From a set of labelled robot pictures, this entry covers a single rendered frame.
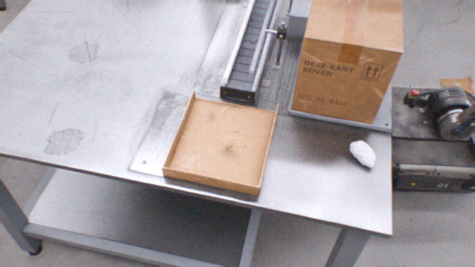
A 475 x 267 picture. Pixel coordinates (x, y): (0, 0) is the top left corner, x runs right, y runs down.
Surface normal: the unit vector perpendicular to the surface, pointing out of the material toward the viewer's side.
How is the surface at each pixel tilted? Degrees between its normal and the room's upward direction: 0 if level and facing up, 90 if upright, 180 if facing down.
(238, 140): 0
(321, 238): 0
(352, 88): 90
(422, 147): 0
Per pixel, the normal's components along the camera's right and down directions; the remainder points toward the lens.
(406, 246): 0.03, -0.64
